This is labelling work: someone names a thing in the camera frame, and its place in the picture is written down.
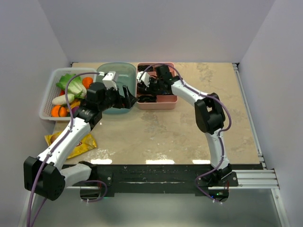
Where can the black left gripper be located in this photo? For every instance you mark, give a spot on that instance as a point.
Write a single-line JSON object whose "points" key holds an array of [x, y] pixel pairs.
{"points": [[126, 102]]}

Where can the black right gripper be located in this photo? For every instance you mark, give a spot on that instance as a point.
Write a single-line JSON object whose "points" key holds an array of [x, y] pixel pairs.
{"points": [[151, 80]]}

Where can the brown floral necktie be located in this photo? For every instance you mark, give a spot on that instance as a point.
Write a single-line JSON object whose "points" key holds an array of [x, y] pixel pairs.
{"points": [[143, 91]]}

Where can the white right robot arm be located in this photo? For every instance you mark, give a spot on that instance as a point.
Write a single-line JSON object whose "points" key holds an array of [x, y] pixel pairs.
{"points": [[212, 116]]}

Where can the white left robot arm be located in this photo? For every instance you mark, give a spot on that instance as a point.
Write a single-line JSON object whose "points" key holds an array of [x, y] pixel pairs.
{"points": [[44, 175]]}

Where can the black rolled tie bottom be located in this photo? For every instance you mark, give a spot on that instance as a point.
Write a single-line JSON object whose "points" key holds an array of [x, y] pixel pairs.
{"points": [[147, 99]]}

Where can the black rolled tie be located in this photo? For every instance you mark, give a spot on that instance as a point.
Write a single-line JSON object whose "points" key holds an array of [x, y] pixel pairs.
{"points": [[147, 99], [142, 67]]}

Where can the pink divided organizer tray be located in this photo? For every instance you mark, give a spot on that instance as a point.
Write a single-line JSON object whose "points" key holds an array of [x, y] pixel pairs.
{"points": [[164, 101]]}

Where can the black rolled tie top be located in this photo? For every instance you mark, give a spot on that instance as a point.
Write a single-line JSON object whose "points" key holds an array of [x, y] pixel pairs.
{"points": [[142, 67]]}

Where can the teal plastic container lid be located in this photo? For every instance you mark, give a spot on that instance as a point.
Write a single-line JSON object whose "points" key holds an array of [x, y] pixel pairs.
{"points": [[127, 76]]}

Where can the orange toy fruit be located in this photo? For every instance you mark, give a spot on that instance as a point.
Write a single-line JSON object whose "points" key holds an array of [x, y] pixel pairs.
{"points": [[87, 81]]}

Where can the yellow toy pepper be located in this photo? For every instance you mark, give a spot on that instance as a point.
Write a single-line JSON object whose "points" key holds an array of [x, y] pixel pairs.
{"points": [[75, 103]]}

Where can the toy cabbage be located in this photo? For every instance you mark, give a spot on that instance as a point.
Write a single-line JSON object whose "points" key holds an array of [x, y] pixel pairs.
{"points": [[75, 87]]}

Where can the purple toy onion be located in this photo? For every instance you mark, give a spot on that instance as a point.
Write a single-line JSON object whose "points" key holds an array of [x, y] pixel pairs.
{"points": [[74, 110]]}

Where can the yellow chips bag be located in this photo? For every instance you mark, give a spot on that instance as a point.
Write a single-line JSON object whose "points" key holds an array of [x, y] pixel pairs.
{"points": [[86, 144]]}

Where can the white toy radish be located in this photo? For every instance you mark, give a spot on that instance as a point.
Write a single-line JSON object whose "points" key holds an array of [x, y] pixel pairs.
{"points": [[63, 99]]}

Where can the orange toy pumpkin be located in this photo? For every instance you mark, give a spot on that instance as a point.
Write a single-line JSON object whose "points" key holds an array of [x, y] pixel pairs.
{"points": [[59, 111]]}

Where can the white plastic basket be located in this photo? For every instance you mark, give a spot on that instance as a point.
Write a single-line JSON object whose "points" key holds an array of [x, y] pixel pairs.
{"points": [[52, 91]]}

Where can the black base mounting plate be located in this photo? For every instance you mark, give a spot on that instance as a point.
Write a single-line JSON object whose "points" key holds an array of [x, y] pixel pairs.
{"points": [[200, 180]]}

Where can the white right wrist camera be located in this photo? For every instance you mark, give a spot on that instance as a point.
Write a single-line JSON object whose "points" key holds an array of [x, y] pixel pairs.
{"points": [[143, 78]]}

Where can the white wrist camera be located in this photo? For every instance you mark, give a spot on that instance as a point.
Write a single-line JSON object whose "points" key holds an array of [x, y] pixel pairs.
{"points": [[143, 78], [110, 79]]}

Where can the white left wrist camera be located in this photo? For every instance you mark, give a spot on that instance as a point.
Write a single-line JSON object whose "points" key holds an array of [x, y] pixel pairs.
{"points": [[110, 79]]}

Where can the aluminium frame rail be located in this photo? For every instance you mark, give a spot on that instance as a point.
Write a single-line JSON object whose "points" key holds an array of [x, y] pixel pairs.
{"points": [[265, 178]]}

